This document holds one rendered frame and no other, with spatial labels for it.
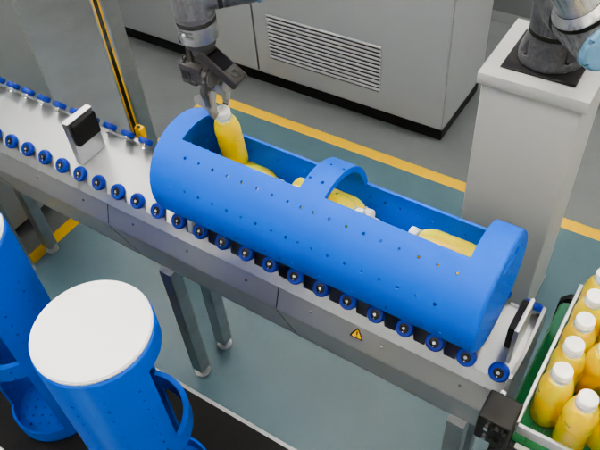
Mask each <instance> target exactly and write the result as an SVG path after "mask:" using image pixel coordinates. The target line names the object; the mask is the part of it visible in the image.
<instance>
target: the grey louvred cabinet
mask: <svg viewBox="0 0 600 450"><path fill-rule="evenodd" d="M117 2H118V6H119V8H120V11H121V17H122V20H123V23H124V27H125V30H126V33H127V36H129V37H132V38H136V39H139V40H142V41H145V42H147V43H150V44H153V45H156V46H160V47H163V48H166V49H169V50H171V51H174V52H177V53H180V54H186V50H185V46H184V45H183V44H181V43H180V42H179V39H178V37H179V34H178V31H177V27H176V21H175V19H174V15H173V11H172V8H171V1H170V0H117ZM493 3H494V0H265V1H261V2H260V3H257V2H256V3H251V4H242V5H237V6H231V7H227V8H222V9H218V10H215V12H216V18H217V22H218V28H219V32H220V34H219V36H218V38H217V39H216V44H215V46H217V47H218V48H219V49H220V50H221V51H222V52H223V53H224V54H225V55H227V56H228V58H229V59H230V60H231V61H232V62H234V63H235V64H236V65H237V66H238V67H239V68H240V69H241V70H243V71H244V72H245V73H246V74H247V76H249V77H252V78H255V79H259V80H262V81H265V82H268V83H271V84H273V85H276V86H279V87H282V88H286V89H289V90H292V91H295V92H297V93H300V94H303V95H306V96H310V97H313V98H316V99H319V100H321V101H324V102H327V103H329V104H333V105H336V106H339V107H342V108H345V109H347V110H350V111H353V112H356V113H360V114H363V115H366V116H369V117H372V118H374V119H377V120H380V121H384V122H387V123H390V124H393V125H396V126H398V127H401V128H404V129H408V130H411V131H414V132H417V133H420V134H422V135H425V136H428V137H431V138H435V139H438V140H441V139H442V137H443V136H444V135H445V134H446V132H447V131H448V130H449V128H450V127H451V126H452V124H453V123H454V121H455V120H456V118H457V117H458V116H459V114H460V113H461V112H462V110H463V109H464V107H465V106H466V104H467V103H469V101H470V100H471V98H472V97H473V95H474V94H475V93H476V91H477V89H478V83H477V76H478V71H479V70H480V68H481V67H482V66H483V64H484V61H485V55H486V49H487V43H488V32H489V26H490V21H491V14H492V9H493ZM186 55H187V54H186Z"/></svg>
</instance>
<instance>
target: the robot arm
mask: <svg viewBox="0 0 600 450"><path fill-rule="evenodd" d="M170 1H171V8H172V11H173V15H174V19H175V21H176V27H177V31H178V34H179V37H178V39H179V42H180V43H181V44H183V45H184V46H185V50H186V54H187V55H186V54H184V55H185V57H183V56H184V55H182V61H181V62H180V63H179V68H180V71H181V75H182V78H183V81H184V82H187V83H189V84H190V85H192V86H195V87H197V86H198V85H199V86H201V87H200V95H198V96H195V97H194V100H195V102H196V103H197V104H198V105H200V106H201V107H203V108H204V109H205V110H207V112H208V113H209V115H210V116H211V117H212V118H213V119H215V120H216V118H217V116H218V114H219V113H218V111H217V106H218V105H217V104H216V97H217V95H216V92H217V93H218V94H220V95H221V97H222V103H223V104H225V105H227V106H229V100H230V89H236V88H237V87H238V86H240V85H241V84H242V83H243V82H244V81H245V80H246V77H247V74H246V73H245V72H244V71H243V70H241V69H240V68H239V67H238V66H237V65H236V64H235V63H234V62H232V61H231V60H230V59H229V58H228V56H227V55H225V54H224V53H223V52H222V51H221V50H220V49H219V48H218V47H217V46H215V44H216V39H217V38H218V36H219V34H220V32H219V28H218V22H217V18H216V12H215V10H218V9H222V8H227V7H231V6H237V5H242V4H251V3H256V2H257V3H260V2H261V1H265V0H170ZM518 58H519V60H520V62H521V63H522V64H523V65H524V66H526V67H527V68H529V69H531V70H533V71H537V72H540V73H545V74H565V73H569V72H573V71H576V70H578V69H579V68H581V67H582V66H583V67H584V68H585V69H587V70H589V71H600V0H533V3H532V9H531V15H530V21H529V29H528V31H527V33H526V34H525V36H524V38H523V39H522V41H521V42H520V45H519V49H518ZM183 73H184V74H183ZM184 77H185V78H184ZM213 90H214V91H213Z"/></svg>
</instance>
